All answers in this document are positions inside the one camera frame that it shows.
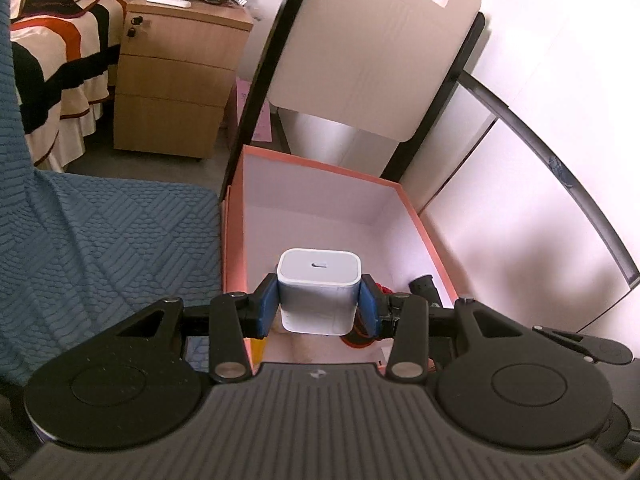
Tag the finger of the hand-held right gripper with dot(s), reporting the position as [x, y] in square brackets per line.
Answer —
[565, 339]

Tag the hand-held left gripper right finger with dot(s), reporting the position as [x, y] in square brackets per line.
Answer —
[367, 305]

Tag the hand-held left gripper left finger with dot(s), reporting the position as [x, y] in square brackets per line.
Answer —
[267, 305]

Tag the white charger adapter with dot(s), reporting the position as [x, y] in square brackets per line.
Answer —
[320, 295]

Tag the pink cardboard box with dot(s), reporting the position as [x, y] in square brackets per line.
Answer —
[325, 215]

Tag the black cylindrical object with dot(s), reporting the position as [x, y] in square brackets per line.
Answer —
[425, 287]

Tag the white panel with black rim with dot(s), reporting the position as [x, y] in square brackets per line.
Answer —
[525, 200]

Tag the blue textured blanket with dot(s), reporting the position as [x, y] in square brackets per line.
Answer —
[100, 240]

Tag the pink paper sheet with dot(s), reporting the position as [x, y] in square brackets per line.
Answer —
[260, 125]

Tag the wooden bedside cabinet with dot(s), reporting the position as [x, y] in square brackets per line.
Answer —
[170, 80]

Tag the cabinet keys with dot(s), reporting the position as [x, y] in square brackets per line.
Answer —
[134, 27]

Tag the white remote control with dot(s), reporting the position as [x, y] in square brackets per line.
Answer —
[167, 2]

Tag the bed with striped cover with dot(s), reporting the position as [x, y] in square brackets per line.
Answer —
[55, 50]

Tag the white chair with black frame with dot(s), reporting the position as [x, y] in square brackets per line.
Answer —
[370, 50]

